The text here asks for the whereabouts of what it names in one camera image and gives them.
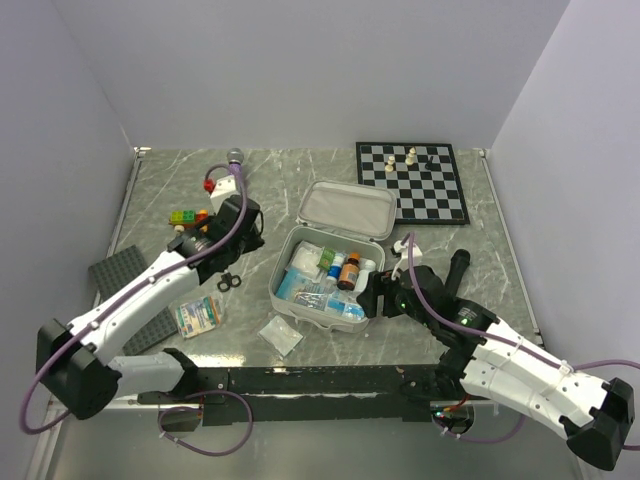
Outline brown bottle orange cap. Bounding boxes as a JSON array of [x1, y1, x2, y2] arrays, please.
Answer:
[[337, 252, 360, 291]]

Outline white green pill bottle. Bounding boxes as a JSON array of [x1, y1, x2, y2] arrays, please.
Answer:
[[355, 259, 377, 291]]

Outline white blue pill bottle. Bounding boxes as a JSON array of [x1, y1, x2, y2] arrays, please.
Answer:
[[327, 252, 346, 282]]

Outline small black scissors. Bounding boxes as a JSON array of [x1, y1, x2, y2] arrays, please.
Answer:
[[217, 272, 242, 293]]

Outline white medicine kit case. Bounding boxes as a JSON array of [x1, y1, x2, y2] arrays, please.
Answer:
[[268, 181, 396, 333]]

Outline small green medicine box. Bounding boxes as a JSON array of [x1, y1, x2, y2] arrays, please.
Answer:
[[318, 247, 336, 271]]

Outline blue white pouch bag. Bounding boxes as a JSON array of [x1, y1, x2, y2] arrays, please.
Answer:
[[275, 267, 319, 302]]

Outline large gauze plastic bag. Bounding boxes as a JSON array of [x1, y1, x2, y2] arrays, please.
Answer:
[[290, 241, 323, 280]]

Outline bandage box plastic bag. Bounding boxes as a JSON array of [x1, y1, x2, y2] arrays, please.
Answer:
[[175, 295, 224, 339]]

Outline blue packets plastic bag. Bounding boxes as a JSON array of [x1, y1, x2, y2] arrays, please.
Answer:
[[293, 290, 366, 322]]

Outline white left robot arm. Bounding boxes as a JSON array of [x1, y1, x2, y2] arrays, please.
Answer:
[[36, 195, 264, 420]]

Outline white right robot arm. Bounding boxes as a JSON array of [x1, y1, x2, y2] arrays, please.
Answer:
[[357, 266, 635, 471]]

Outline black marker orange cap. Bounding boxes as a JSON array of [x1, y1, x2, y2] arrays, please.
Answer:
[[445, 249, 471, 296]]

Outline colourful toy brick car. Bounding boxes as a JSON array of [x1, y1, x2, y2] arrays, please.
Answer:
[[168, 209, 209, 233]]

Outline purple glitter microphone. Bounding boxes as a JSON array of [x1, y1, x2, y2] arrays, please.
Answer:
[[226, 147, 245, 182]]

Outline small gauze zip bag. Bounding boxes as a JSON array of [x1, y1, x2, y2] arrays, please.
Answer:
[[258, 315, 303, 357]]

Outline black white chessboard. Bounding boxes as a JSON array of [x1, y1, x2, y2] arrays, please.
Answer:
[[356, 142, 470, 226]]

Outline white chess piece small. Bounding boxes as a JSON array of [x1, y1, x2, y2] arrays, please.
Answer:
[[384, 155, 396, 173]]

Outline white chess piece tall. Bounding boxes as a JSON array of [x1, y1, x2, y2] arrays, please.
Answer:
[[405, 147, 416, 166]]

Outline grey brick baseplate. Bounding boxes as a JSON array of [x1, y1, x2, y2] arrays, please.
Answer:
[[88, 245, 178, 356]]

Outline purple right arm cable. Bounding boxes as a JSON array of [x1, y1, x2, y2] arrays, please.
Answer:
[[407, 232, 640, 446]]

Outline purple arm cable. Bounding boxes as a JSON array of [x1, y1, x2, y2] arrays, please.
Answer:
[[18, 162, 254, 456], [407, 232, 640, 446]]

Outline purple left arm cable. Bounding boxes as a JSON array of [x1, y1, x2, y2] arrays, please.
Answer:
[[18, 162, 254, 456]]

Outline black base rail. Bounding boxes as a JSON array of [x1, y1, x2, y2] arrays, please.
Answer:
[[137, 364, 465, 426]]

